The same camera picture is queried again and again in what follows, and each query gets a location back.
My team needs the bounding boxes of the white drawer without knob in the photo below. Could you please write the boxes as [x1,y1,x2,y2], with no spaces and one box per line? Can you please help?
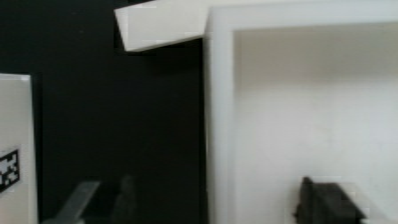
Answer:
[114,0,236,52]

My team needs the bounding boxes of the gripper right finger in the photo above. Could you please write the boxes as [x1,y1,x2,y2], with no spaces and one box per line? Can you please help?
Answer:
[293,177,366,224]

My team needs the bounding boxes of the white drawer housing box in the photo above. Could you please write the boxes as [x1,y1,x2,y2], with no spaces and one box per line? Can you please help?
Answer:
[206,0,398,224]

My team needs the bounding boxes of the white drawer with knob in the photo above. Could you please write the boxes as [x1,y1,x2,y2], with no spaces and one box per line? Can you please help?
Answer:
[0,74,37,224]

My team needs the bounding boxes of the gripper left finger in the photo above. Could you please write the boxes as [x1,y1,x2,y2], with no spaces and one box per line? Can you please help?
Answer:
[55,174,140,224]

